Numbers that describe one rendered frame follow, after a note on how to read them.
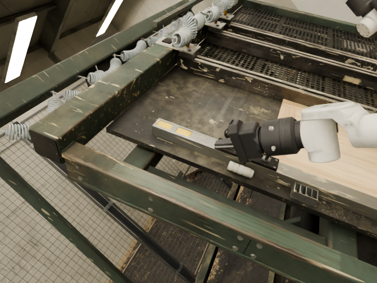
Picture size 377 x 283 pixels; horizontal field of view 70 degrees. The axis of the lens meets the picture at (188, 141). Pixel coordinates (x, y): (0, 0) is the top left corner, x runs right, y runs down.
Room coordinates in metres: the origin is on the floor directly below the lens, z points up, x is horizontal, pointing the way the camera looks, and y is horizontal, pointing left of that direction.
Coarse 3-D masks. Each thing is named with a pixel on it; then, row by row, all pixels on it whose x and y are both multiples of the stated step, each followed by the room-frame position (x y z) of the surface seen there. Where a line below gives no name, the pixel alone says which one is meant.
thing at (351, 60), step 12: (228, 0) 1.69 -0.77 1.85; (204, 12) 1.74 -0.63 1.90; (228, 24) 1.71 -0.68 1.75; (240, 24) 1.72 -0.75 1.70; (252, 36) 1.67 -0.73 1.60; (264, 36) 1.63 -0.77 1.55; (276, 36) 1.60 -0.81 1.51; (300, 48) 1.55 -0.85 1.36; (312, 48) 1.52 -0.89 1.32; (324, 48) 1.50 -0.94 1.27; (336, 60) 1.48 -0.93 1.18; (348, 60) 1.45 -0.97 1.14; (360, 60) 1.41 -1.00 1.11; (372, 60) 1.42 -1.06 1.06
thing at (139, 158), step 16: (288, 32) 2.17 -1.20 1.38; (128, 160) 0.88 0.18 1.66; (144, 160) 0.88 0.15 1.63; (160, 176) 0.84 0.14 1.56; (176, 176) 0.85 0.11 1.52; (208, 192) 0.79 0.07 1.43; (240, 208) 0.75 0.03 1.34; (288, 224) 0.70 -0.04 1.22; (320, 224) 0.75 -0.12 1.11; (336, 224) 0.68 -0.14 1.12; (320, 240) 0.66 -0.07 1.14; (336, 240) 0.64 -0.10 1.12; (352, 240) 0.64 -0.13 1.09; (352, 256) 0.60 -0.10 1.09
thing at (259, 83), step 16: (192, 32) 1.26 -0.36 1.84; (176, 48) 1.26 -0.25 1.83; (192, 48) 1.28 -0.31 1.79; (192, 64) 1.28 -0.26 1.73; (208, 64) 1.24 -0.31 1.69; (224, 64) 1.25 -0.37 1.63; (224, 80) 1.24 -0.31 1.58; (240, 80) 1.20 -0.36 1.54; (256, 80) 1.16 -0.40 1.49; (272, 80) 1.16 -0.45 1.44; (272, 96) 1.15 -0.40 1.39; (288, 96) 1.11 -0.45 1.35; (304, 96) 1.08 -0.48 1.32; (320, 96) 1.06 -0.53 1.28
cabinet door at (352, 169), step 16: (288, 112) 1.04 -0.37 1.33; (288, 160) 0.82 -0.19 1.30; (304, 160) 0.82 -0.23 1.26; (352, 160) 0.83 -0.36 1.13; (368, 160) 0.83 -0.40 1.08; (320, 176) 0.76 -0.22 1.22; (336, 176) 0.76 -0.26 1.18; (352, 176) 0.77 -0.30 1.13; (368, 176) 0.77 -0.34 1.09; (368, 192) 0.71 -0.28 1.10
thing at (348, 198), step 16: (160, 128) 0.90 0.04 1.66; (176, 128) 0.90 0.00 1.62; (192, 144) 0.86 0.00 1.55; (208, 144) 0.84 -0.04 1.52; (224, 160) 0.82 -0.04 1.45; (272, 176) 0.76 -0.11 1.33; (288, 176) 0.73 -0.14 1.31; (304, 176) 0.73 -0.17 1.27; (320, 192) 0.70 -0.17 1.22; (336, 192) 0.69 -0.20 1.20; (352, 192) 0.69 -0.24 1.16; (352, 208) 0.67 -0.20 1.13; (368, 208) 0.65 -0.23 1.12
